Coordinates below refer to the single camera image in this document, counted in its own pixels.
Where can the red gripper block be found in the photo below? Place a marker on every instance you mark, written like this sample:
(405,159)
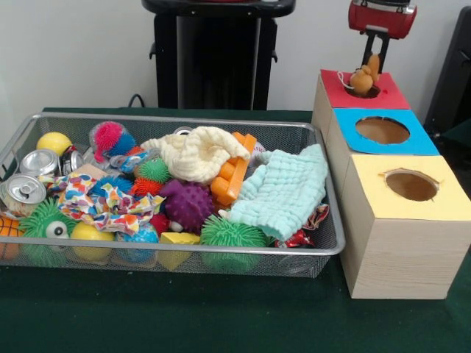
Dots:
(382,18)

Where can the brown plush toy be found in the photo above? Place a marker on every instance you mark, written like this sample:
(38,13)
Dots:
(362,81)

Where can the mint green knitted cloth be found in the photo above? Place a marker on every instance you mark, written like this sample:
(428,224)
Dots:
(283,187)

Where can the shallow silver mesh bin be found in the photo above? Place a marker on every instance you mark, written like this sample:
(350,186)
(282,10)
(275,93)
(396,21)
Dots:
(257,127)

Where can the wooden box with three holes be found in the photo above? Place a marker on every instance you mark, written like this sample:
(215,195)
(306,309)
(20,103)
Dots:
(397,257)

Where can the black office chair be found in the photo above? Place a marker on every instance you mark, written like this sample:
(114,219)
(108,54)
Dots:
(452,73)

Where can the dark green cloth side table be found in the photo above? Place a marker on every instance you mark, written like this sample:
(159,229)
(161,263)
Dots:
(460,134)

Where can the colourful dotted cloth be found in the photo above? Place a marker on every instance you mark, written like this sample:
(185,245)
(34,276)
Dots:
(110,209)
(320,215)

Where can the orange plastic block toy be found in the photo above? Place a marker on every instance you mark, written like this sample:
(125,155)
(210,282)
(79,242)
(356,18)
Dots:
(235,176)

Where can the cream knitted cloth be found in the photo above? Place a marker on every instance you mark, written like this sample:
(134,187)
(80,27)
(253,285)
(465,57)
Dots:
(198,154)

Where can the green spiky rubber ball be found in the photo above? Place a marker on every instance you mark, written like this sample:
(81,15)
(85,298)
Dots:
(232,233)

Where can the purple knobbly ball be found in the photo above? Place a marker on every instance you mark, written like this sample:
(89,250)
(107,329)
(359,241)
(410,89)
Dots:
(189,204)

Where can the dark green table cloth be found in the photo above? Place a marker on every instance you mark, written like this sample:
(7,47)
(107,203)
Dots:
(184,316)

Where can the yellow ball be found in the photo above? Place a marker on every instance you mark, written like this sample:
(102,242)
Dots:
(53,143)

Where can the silver drink can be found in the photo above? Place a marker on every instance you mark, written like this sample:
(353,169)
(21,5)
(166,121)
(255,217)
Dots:
(38,162)
(22,191)

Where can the green spiky ball with eye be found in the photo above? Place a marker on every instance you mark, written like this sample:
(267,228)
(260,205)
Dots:
(44,224)

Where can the small orange basketball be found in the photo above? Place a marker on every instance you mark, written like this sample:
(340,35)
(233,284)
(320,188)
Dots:
(9,229)

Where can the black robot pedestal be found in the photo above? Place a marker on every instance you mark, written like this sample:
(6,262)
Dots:
(213,55)

